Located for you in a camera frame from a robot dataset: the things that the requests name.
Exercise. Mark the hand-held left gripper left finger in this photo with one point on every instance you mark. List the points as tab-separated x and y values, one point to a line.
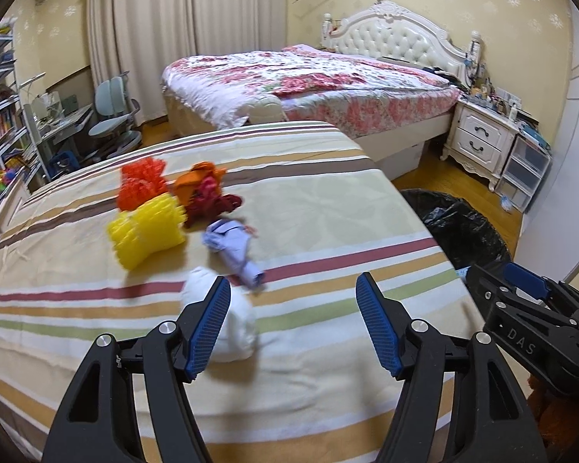
207	328

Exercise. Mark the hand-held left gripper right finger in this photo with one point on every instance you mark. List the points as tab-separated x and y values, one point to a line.
379	328

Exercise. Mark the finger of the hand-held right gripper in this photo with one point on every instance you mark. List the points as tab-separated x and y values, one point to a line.
487	287
526	277

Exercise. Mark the bin with black bag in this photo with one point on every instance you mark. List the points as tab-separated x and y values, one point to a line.
463	231

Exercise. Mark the lilac paper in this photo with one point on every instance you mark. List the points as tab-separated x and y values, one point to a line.
234	248

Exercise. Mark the yellow foam fruit net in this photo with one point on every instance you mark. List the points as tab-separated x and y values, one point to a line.
144	231

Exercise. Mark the dark red cloth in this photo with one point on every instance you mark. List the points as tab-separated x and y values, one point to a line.
207	200

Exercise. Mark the orange foam fruit net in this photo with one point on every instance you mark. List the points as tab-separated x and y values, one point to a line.
140	185

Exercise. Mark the small blue white packet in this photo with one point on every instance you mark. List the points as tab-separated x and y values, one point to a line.
505	203

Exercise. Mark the white wardrobe door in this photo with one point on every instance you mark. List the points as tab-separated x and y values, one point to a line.
559	178

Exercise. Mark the clear plastic drawer unit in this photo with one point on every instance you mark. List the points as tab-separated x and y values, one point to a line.
521	169

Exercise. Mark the striped bed sheet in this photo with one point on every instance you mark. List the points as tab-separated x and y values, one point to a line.
318	202

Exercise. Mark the teal flat boxes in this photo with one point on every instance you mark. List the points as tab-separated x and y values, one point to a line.
535	137

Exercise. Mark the white nightstand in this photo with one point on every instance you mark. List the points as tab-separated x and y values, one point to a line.
477	130

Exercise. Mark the pile of small bottles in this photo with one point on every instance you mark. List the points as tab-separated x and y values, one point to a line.
492	91

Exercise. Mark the dark clothes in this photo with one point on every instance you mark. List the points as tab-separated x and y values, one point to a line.
441	77

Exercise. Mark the light blue desk chair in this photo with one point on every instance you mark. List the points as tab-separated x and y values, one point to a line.
111	96

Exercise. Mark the white study desk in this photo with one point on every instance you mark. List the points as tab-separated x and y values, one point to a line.
62	123

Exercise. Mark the colourful toy pile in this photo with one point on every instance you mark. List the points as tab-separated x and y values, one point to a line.
0	183

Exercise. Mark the pink floral bedspread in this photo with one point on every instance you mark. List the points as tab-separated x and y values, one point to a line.
318	82

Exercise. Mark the white bed with tufted headboard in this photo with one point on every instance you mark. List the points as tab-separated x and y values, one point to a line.
391	33

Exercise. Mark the white bookshelf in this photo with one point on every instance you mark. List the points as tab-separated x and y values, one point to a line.
0	120

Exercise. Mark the beige curtain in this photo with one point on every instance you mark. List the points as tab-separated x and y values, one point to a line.
236	5
140	33

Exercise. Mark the white wooden bed rail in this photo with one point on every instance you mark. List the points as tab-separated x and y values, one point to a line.
5	212

